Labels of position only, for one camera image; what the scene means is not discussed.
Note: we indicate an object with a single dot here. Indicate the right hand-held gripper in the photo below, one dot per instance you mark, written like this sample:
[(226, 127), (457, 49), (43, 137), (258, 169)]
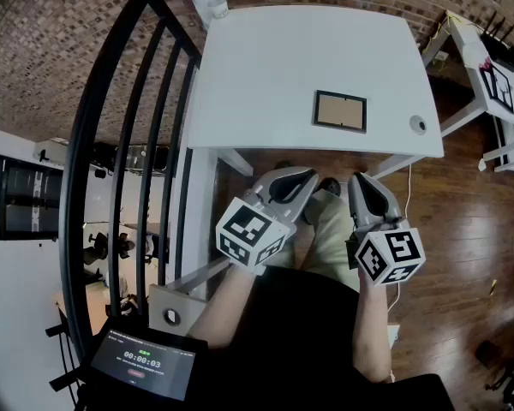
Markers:
[(390, 257)]

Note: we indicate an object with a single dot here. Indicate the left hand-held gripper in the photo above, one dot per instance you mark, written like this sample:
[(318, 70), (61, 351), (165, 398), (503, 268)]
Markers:
[(257, 238)]

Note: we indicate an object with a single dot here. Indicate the black picture frame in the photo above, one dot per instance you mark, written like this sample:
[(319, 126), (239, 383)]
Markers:
[(339, 111)]

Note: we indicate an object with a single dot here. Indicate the person's left forearm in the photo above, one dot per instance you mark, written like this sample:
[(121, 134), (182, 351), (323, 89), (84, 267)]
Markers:
[(222, 302)]

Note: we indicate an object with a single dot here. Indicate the person's right forearm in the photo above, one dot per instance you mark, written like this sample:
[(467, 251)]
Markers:
[(370, 332)]

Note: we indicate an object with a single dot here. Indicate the person's black shoe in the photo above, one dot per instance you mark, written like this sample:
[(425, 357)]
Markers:
[(330, 185)]

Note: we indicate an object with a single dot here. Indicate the person's khaki trousers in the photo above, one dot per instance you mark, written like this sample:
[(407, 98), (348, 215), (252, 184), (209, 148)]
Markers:
[(330, 238)]

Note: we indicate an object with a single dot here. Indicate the small white tag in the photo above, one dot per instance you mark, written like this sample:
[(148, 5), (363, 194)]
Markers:
[(482, 164)]

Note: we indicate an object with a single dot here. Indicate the white power adapter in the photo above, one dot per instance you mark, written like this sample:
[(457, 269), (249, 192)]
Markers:
[(394, 336)]

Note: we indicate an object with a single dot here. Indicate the small yellow scrap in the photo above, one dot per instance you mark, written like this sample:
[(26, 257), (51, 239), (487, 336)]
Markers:
[(492, 287)]

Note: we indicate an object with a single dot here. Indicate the person's black shirt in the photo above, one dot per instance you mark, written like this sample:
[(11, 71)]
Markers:
[(300, 336)]

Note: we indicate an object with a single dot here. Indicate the dark metal shelf rack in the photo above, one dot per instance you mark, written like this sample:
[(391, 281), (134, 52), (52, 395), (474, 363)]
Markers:
[(133, 156)]

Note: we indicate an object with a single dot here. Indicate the white panel with round hole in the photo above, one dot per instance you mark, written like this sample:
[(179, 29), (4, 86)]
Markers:
[(184, 311)]

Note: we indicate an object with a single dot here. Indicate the white side table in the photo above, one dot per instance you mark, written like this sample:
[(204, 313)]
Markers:
[(469, 45)]

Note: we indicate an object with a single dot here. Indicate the white paper cup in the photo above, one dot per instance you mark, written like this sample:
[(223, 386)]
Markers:
[(217, 7)]

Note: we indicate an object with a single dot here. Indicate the black box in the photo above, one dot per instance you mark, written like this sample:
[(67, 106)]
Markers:
[(489, 354)]

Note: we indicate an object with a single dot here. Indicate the black metal railing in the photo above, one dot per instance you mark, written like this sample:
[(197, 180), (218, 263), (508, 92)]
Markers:
[(75, 144)]

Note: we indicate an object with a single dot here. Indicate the black timer screen tablet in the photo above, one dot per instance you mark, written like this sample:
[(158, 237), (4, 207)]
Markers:
[(143, 364)]

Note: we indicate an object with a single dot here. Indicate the light wooden desk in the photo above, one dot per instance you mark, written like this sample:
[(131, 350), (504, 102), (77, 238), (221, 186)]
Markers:
[(87, 311)]

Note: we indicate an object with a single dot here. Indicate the black framed window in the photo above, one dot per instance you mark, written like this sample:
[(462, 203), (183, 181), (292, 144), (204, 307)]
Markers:
[(23, 197)]

